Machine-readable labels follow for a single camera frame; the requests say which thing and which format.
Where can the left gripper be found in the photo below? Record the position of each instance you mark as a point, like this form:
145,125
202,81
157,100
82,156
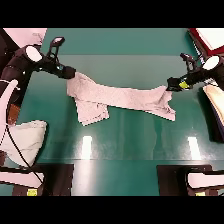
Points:
68,72

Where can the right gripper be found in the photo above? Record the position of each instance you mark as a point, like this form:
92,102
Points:
176,84

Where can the pale pink shirt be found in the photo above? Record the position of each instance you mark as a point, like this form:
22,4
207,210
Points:
116,98

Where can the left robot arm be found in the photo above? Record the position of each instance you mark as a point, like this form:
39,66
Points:
20,63

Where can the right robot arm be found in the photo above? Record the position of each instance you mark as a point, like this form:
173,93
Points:
203,74

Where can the cream garment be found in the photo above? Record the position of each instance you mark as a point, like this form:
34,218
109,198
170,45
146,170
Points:
216,100

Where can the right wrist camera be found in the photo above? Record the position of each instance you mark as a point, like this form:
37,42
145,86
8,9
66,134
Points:
189,61

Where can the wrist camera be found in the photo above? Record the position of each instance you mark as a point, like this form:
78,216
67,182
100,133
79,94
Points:
55,46
189,61

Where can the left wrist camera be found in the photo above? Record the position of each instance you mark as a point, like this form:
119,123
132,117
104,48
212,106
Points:
55,46

